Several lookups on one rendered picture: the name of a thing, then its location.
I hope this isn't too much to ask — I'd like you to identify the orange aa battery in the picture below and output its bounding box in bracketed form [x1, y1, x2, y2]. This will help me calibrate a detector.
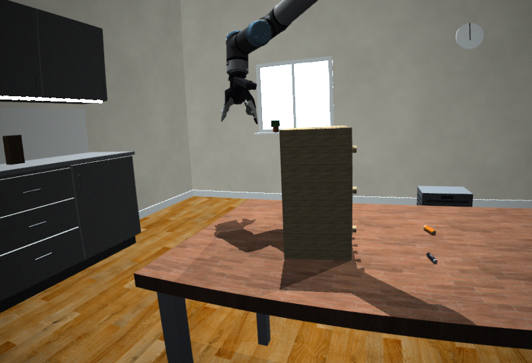
[423, 226, 436, 235]

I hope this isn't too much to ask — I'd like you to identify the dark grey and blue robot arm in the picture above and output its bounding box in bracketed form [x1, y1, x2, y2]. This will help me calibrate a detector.
[226, 0, 318, 90]

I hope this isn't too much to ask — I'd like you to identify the black battery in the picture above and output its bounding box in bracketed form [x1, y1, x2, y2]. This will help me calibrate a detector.
[427, 252, 437, 263]

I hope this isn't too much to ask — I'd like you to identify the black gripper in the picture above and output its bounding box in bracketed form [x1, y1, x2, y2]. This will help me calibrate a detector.
[221, 71, 258, 124]

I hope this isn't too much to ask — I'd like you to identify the wooden chest of drawers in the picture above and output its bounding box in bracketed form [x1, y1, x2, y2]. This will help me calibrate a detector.
[279, 126, 352, 260]

